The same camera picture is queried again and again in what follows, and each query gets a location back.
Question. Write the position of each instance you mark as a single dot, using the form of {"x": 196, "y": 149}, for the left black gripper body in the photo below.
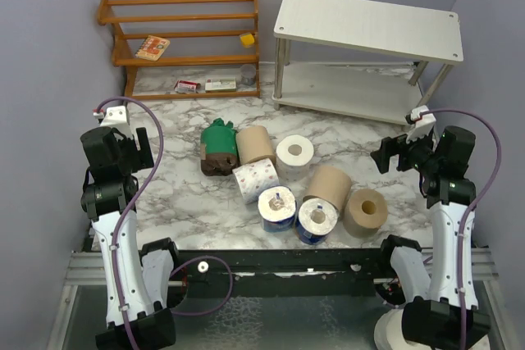
{"x": 130, "y": 161}

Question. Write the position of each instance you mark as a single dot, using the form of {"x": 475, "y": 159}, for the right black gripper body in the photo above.
{"x": 418, "y": 155}

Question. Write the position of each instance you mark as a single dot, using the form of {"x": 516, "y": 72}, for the white plain paper roll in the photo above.
{"x": 294, "y": 155}

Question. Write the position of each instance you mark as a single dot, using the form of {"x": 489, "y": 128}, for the blue roll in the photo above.
{"x": 277, "y": 207}
{"x": 315, "y": 219}

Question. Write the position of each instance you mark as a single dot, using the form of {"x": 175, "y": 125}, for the pink dotted paper roll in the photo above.
{"x": 254, "y": 178}

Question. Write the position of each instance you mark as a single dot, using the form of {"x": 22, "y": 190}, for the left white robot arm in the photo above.
{"x": 136, "y": 277}

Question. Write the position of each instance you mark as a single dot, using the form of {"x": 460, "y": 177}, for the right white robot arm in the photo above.
{"x": 441, "y": 309}

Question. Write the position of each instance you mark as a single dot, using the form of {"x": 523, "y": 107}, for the brown roll upright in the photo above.
{"x": 365, "y": 213}

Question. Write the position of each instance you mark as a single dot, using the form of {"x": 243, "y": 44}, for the brown roll lying centre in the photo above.
{"x": 330, "y": 184}

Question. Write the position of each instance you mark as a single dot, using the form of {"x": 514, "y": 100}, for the green brown wrapped roll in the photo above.
{"x": 218, "y": 149}

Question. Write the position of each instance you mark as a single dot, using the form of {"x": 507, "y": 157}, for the red white small box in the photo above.
{"x": 186, "y": 87}

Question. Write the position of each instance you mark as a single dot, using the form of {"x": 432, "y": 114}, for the brown roll beside green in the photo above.
{"x": 254, "y": 144}

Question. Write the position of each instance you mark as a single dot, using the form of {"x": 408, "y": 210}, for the small picture book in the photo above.
{"x": 152, "y": 48}

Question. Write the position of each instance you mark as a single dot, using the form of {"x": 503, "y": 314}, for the white green flat box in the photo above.
{"x": 220, "y": 84}

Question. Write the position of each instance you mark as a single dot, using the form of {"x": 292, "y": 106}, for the grey small cup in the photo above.
{"x": 248, "y": 74}

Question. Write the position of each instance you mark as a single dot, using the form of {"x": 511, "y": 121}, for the orange wooden rack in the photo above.
{"x": 203, "y": 34}

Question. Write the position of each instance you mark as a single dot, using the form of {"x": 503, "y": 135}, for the yellow cube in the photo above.
{"x": 247, "y": 40}

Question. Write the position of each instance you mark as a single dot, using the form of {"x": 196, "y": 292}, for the white roll below table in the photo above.
{"x": 388, "y": 333}

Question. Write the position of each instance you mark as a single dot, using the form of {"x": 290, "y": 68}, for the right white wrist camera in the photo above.
{"x": 422, "y": 123}

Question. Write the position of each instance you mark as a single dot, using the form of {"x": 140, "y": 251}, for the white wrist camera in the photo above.
{"x": 422, "y": 123}
{"x": 115, "y": 117}

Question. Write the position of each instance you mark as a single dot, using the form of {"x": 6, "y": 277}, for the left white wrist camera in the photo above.
{"x": 115, "y": 117}

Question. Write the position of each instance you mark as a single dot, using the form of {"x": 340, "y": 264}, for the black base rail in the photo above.
{"x": 280, "y": 273}

